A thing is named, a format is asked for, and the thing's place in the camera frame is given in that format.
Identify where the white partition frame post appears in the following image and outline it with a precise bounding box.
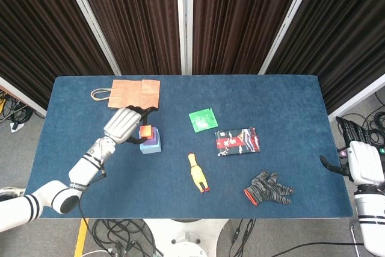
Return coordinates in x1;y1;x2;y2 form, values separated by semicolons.
176;0;194;76
258;0;319;75
59;0;122;76

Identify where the yellow floor tape strip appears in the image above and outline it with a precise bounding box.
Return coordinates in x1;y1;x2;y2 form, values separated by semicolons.
74;218;90;257

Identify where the long black floor cable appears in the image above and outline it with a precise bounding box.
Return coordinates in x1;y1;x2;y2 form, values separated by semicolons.
276;241;365;257

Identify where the black cable with inline box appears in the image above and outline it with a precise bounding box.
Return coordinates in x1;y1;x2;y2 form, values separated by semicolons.
230;218;256;257

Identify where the green foil sachet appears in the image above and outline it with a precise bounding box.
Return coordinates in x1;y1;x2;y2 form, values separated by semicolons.
188;107;219;134

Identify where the yellow rubber chicken toy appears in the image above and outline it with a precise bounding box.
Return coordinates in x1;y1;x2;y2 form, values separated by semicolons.
187;152;211;193

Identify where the large light blue cube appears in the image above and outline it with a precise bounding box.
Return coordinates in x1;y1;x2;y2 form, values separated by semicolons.
139;129;162;155

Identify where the brown pleated curtain panel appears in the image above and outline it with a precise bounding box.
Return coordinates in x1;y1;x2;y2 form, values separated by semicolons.
73;0;182;76
266;0;385;116
192;0;307;76
0;0;114;110

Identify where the black box with green light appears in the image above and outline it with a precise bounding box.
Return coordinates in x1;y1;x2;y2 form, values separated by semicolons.
374;145;385;164

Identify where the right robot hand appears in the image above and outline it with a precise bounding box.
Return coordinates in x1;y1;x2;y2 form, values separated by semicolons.
319;116;385;185

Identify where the white partition frame rail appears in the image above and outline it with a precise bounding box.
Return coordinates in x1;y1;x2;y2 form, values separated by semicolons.
0;76;48;116
327;75;385;122

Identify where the brown paper bag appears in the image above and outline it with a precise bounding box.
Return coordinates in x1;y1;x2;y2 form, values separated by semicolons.
90;79;161;110

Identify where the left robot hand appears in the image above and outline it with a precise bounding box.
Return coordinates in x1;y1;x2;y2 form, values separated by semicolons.
103;105;158;146

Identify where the dark patterned packet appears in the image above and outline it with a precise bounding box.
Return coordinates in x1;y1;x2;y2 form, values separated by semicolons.
214;127;261;158

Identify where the grey striped work glove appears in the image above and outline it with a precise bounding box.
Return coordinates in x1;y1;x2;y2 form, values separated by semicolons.
243;170;295;207

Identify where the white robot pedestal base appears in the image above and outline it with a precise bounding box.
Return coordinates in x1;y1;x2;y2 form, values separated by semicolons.
141;218;229;257

